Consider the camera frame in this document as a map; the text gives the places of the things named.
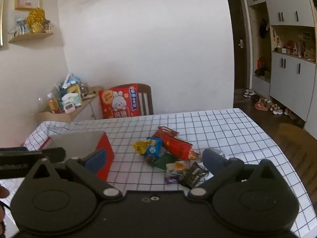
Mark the purple snack packet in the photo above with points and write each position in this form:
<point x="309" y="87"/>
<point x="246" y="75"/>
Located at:
<point x="171" y="179"/>

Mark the black hanging bag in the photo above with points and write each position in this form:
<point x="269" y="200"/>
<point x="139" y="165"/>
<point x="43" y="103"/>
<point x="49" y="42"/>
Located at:
<point x="263" y="28"/>

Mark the orange yellow small packet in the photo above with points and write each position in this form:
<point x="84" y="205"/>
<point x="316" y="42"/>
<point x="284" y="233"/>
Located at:
<point x="176" y="167"/>

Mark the blue snack packet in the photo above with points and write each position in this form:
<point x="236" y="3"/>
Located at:
<point x="153" y="146"/>

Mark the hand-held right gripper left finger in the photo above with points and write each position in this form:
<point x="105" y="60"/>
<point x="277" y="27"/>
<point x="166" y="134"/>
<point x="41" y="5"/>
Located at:
<point x="95" y="162"/>

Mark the wooden chair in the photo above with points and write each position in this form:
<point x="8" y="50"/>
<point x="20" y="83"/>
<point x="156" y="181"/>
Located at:
<point x="146" y="99"/>

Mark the white digital timer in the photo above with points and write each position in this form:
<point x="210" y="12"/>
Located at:
<point x="69" y="108"/>

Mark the dark silver snack packet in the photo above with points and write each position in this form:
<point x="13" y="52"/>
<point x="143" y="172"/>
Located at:
<point x="194" y="174"/>

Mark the yellow snack packet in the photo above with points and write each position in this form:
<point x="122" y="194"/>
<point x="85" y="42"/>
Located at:
<point x="140" y="147"/>

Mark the red rabbit cushion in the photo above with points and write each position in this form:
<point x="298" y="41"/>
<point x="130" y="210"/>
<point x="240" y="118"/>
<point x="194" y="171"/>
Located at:
<point x="118" y="101"/>

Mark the red cardboard box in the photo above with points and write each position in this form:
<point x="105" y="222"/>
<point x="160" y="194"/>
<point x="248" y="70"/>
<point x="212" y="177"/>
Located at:
<point x="108" y="157"/>

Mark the wooden side cabinet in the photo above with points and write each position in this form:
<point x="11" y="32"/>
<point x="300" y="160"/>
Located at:
<point x="84" y="109"/>

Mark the wooden wall shelf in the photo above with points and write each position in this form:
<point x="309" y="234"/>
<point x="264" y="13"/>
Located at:
<point x="29" y="37"/>

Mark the green snack packet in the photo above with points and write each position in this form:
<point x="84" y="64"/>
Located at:
<point x="162" y="161"/>

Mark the row of shoes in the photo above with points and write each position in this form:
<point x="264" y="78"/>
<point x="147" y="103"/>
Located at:
<point x="263" y="104"/>

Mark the orange drink bottle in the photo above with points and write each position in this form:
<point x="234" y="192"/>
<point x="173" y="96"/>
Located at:
<point x="53" y="104"/>

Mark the grey white cupboard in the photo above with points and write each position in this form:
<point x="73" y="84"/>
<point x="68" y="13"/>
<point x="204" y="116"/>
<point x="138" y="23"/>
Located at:
<point x="287" y="84"/>

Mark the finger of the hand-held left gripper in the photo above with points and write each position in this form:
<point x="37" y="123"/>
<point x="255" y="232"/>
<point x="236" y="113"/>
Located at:
<point x="54" y="154"/>

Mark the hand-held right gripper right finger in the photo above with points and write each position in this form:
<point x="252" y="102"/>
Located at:
<point x="212" y="160"/>

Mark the small photo card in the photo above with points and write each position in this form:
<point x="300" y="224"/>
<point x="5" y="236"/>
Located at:
<point x="20" y="25"/>

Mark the orange chips bag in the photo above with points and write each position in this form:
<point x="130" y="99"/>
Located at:
<point x="180" y="148"/>

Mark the gold tree ornament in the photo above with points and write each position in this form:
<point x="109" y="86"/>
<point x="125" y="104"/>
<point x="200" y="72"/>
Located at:
<point x="36" y="19"/>

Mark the person's left hand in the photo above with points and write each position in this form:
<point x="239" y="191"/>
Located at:
<point x="3" y="192"/>

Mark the white checked tablecloth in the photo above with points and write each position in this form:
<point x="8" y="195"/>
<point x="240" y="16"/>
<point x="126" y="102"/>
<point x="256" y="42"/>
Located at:
<point x="223" y="129"/>

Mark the dark door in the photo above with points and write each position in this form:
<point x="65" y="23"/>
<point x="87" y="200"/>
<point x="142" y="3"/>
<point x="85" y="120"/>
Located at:
<point x="239" y="54"/>

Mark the group of shelf ornaments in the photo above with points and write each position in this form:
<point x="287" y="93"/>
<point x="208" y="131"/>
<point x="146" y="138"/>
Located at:
<point x="294" y="48"/>

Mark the yellow box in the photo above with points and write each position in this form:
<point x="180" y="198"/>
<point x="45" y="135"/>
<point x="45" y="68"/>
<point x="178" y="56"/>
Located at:
<point x="73" y="89"/>

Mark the brown cookie packet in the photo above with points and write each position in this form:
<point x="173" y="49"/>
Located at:
<point x="168" y="130"/>

